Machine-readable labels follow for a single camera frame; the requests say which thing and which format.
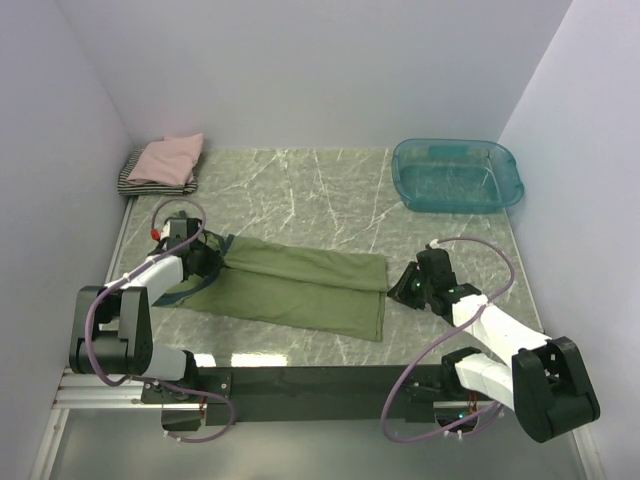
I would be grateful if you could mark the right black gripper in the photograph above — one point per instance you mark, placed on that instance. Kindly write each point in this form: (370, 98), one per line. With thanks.
(400, 290)

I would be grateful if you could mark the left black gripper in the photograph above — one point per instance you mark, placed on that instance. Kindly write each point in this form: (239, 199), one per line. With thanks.
(212, 260)

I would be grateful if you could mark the green printed tank top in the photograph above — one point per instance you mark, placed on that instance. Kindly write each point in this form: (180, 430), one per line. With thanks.
(324, 290)

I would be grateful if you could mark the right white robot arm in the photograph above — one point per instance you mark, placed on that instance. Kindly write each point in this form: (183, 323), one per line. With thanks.
(544, 381)

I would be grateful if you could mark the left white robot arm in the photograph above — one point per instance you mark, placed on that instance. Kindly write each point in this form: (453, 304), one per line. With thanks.
(112, 332)

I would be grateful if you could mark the striped folded tank top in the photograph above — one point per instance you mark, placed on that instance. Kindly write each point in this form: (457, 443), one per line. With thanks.
(128, 189)

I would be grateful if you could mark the pink folded tank top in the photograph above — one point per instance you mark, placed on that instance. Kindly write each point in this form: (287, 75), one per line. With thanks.
(170, 162)

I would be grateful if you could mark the teal plastic bin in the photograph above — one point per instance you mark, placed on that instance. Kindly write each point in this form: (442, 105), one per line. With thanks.
(455, 176)

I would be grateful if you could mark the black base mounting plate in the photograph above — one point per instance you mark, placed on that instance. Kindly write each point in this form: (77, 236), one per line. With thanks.
(287, 393)

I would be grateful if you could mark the aluminium rail frame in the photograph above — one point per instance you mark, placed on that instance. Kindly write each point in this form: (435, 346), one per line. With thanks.
(71, 394)

